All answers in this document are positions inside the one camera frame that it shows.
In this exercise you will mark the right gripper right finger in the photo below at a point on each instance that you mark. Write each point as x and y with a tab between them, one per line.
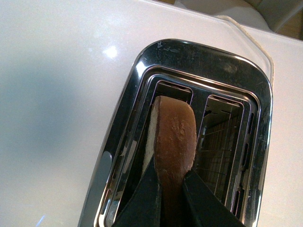
203	209

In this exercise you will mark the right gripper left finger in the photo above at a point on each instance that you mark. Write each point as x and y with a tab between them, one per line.
144	207

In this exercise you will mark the slice of brown bread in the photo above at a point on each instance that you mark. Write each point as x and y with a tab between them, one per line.
171	141

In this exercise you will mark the white chrome two-slot toaster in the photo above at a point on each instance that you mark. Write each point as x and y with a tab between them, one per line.
231	98

